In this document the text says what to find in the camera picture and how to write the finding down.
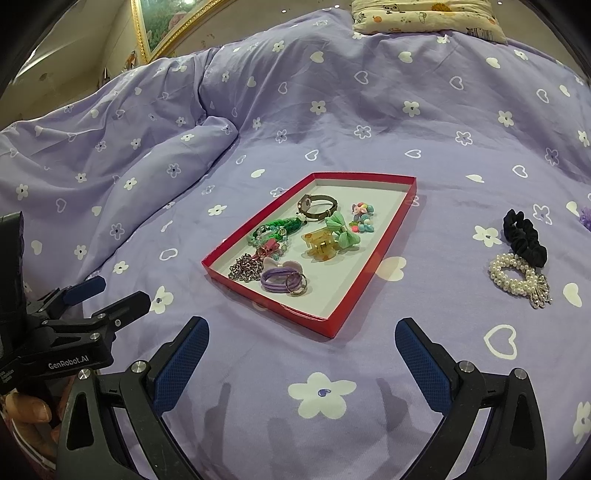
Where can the yellow floral hair claw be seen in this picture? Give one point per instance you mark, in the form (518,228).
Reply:
(318,249)

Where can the purple heart hair clip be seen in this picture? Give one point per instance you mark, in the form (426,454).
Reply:
(288,266)

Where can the green hair bow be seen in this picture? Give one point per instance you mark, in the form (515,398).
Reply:
(346,237)

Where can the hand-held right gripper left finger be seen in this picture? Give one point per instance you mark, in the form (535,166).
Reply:
(178,364)

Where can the purple fluffy scrunchie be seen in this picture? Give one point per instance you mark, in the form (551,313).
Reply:
(586,218)

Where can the purple floral blanket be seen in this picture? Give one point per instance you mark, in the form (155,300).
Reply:
(323,115)

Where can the cream printed pillow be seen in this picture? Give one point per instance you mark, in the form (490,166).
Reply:
(415,18)

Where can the red shallow box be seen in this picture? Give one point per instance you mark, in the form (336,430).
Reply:
(351,286)

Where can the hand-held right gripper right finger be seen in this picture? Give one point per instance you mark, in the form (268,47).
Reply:
(425,364)

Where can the black scrunchie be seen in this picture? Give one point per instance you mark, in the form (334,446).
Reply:
(526,244)

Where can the pink hair clip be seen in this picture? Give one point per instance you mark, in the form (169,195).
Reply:
(268,249)

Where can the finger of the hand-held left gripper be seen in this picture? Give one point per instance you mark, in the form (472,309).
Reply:
(129,307)
(83,288)

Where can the gold picture frame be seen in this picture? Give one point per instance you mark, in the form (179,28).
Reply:
(141,37)

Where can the person's left hand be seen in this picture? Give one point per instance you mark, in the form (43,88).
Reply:
(27,408)

